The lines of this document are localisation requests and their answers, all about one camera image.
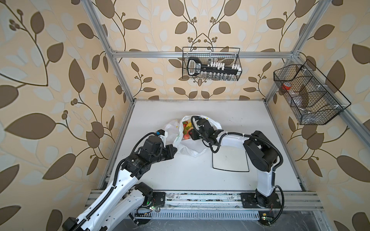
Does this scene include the white plastic bag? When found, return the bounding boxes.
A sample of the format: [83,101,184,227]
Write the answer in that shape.
[163,115,223,157]

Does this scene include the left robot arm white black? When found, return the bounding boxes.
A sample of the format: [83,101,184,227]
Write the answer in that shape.
[62,130,177,231]

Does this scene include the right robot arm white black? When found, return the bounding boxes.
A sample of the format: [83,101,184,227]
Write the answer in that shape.
[190,116,283,208]

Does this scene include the fake fruits in bag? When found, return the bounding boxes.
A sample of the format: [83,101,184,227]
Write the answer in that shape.
[182,120,193,140]

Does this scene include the black outlined white mat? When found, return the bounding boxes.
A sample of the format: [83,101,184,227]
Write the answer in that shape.
[212,150,250,172]

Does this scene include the black socket tool set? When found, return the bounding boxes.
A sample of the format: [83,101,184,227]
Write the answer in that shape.
[185,57,242,77]

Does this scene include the red capped clear bottle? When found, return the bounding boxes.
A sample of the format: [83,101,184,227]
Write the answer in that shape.
[281,82,292,92]

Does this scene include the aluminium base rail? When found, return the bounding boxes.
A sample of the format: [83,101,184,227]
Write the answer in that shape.
[86,190,324,221]

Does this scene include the black wire basket back wall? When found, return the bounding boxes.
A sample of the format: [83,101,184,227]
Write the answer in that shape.
[182,46,242,81]

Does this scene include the black wire basket wall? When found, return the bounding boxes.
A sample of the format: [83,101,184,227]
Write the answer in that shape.
[273,60,351,125]
[182,46,242,81]

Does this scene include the black wire basket right wall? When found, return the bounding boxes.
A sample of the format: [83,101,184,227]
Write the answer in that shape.
[273,60,351,125]

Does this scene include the aluminium corner post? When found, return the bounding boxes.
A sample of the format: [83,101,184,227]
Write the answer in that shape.
[264,1,331,106]

